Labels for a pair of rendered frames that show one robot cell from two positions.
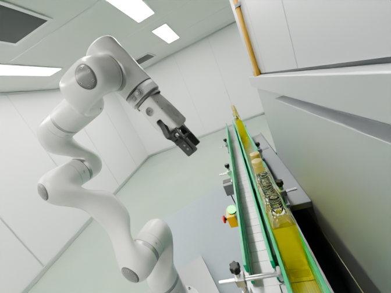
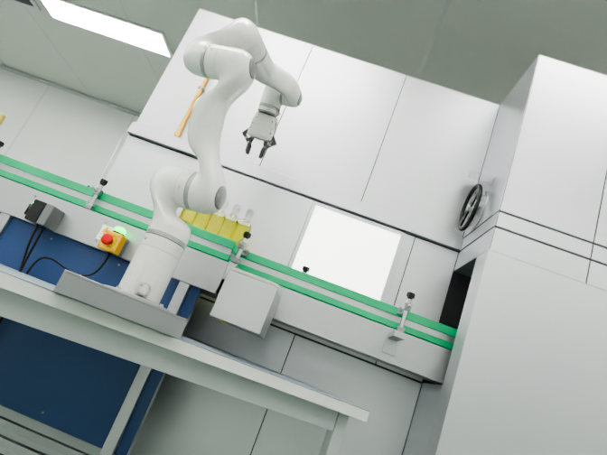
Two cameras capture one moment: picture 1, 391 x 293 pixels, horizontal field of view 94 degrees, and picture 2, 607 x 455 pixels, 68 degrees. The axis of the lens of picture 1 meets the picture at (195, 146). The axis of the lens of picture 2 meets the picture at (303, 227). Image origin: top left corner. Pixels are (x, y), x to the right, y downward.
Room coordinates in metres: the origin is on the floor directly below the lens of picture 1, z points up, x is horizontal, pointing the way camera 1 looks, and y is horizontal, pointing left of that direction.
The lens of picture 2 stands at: (0.45, 1.69, 0.79)
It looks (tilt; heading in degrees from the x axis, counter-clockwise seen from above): 17 degrees up; 261
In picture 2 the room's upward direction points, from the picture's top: 22 degrees clockwise
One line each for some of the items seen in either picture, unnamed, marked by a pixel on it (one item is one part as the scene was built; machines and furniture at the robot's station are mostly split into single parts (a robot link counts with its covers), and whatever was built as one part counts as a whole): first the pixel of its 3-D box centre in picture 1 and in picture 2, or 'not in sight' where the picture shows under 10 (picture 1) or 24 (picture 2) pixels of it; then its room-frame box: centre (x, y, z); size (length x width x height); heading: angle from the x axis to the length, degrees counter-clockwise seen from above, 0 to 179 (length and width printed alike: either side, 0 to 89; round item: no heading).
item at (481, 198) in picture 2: not in sight; (473, 208); (-0.47, 0.08, 1.66); 0.21 x 0.05 x 0.21; 75
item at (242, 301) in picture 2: not in sight; (247, 307); (0.27, 0.11, 0.92); 0.27 x 0.17 x 0.15; 75
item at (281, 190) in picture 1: (288, 193); not in sight; (0.61, -0.26, 1.11); 0.07 x 0.04 x 0.13; 75
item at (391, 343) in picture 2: not in sight; (400, 323); (-0.26, 0.18, 1.07); 0.17 x 0.05 x 0.23; 75
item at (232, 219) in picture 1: (234, 217); (112, 243); (0.79, -0.03, 0.96); 0.07 x 0.07 x 0.07; 75
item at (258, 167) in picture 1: (258, 165); not in sight; (0.55, -0.17, 1.31); 0.04 x 0.04 x 0.04
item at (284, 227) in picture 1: (288, 241); (236, 243); (0.38, -0.13, 1.16); 0.06 x 0.06 x 0.21; 75
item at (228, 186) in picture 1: (230, 186); (44, 216); (1.06, -0.10, 0.96); 0.08 x 0.08 x 0.08; 75
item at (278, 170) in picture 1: (272, 161); not in sight; (1.06, -0.41, 1.01); 0.95 x 0.09 x 0.11; 165
